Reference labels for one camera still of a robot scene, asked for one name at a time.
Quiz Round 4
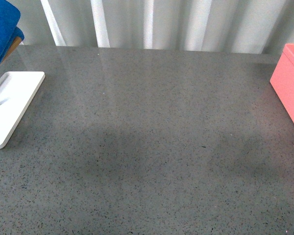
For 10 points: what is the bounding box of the white pleated curtain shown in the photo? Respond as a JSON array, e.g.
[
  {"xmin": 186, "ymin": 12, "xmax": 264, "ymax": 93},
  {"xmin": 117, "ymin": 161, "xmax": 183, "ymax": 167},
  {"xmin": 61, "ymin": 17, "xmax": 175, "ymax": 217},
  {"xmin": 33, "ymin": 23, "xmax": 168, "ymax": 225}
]
[{"xmin": 12, "ymin": 0, "xmax": 294, "ymax": 54}]

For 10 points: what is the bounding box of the blue microfiber cloth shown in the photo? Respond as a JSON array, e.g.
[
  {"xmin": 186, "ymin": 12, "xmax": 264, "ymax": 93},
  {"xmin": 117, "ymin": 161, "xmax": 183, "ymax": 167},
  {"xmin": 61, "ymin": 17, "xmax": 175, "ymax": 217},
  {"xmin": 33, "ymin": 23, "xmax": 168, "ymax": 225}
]
[{"xmin": 0, "ymin": 0, "xmax": 25, "ymax": 63}]

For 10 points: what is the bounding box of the pink plastic box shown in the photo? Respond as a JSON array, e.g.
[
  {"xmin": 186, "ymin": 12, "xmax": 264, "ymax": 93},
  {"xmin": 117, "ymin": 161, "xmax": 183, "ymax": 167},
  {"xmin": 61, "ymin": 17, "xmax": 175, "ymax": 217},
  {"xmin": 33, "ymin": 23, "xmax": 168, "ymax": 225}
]
[{"xmin": 270, "ymin": 44, "xmax": 294, "ymax": 123}]

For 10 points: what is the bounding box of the wooden rack rod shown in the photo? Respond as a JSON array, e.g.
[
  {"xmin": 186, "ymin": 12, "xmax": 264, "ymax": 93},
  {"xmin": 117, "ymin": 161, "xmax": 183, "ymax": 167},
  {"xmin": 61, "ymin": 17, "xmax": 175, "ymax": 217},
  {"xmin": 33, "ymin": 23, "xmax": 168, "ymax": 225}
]
[{"xmin": 6, "ymin": 37, "xmax": 22, "ymax": 56}]

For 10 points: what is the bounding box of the white towel rack stand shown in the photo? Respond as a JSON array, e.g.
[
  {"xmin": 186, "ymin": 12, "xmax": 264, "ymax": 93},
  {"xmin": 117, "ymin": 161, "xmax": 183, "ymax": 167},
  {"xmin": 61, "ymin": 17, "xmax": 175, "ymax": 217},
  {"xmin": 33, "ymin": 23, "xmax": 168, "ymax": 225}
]
[{"xmin": 0, "ymin": 71, "xmax": 45, "ymax": 149}]

